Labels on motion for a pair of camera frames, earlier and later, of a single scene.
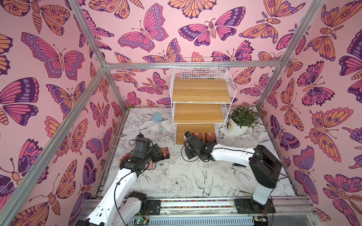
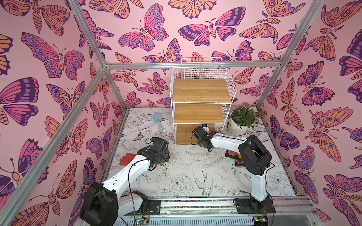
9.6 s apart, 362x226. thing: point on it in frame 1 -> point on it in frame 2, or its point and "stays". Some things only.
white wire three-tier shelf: (198, 95) stays
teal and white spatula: (157, 117) stays
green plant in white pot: (241, 118) stays
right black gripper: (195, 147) -> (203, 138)
